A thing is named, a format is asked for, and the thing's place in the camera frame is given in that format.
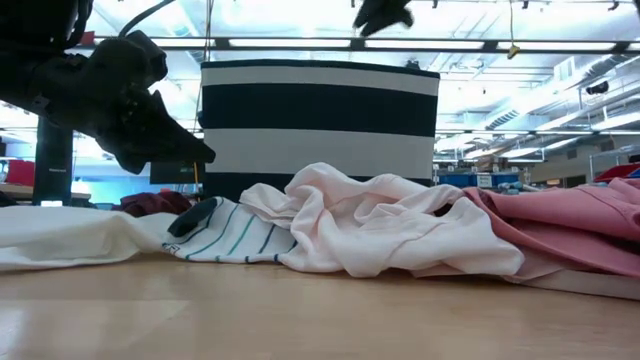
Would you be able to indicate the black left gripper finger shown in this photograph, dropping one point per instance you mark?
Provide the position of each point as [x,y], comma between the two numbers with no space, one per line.
[175,140]
[130,147]

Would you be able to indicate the maroon garment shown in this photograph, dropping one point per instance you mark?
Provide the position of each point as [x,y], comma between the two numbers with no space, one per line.
[150,202]

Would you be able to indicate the white garment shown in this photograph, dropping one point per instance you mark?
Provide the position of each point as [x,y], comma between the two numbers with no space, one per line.
[75,235]

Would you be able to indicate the pale pink garment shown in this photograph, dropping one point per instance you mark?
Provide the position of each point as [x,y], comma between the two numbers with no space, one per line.
[380,225]

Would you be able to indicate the salmon pink garment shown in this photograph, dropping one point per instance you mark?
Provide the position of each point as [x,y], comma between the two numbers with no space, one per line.
[575,220]

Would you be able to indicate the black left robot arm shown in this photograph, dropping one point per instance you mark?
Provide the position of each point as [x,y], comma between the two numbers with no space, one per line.
[30,50]

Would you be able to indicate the black monitor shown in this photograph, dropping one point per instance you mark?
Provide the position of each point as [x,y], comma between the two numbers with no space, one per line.
[175,172]

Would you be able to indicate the black tower unit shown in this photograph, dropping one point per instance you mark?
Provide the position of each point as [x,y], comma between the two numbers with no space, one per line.
[52,170]

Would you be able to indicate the navy white striped fabric bin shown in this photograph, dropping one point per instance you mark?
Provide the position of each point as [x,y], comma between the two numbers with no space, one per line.
[320,105]

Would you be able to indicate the wooden side table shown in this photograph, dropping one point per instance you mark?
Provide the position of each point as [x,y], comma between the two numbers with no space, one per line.
[30,191]

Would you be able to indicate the red storage bin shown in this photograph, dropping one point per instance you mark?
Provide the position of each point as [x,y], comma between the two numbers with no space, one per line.
[21,173]

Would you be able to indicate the white sock with teal stripes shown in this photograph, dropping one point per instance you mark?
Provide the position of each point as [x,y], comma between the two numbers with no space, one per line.
[235,235]

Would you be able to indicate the blue storage bin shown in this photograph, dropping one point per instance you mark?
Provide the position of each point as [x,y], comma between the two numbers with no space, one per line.
[506,179]
[455,180]

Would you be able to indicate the black ceiling device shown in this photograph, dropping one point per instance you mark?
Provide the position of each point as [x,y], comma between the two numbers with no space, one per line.
[597,88]

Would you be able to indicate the red tray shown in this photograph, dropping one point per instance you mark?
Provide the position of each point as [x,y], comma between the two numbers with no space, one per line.
[617,173]

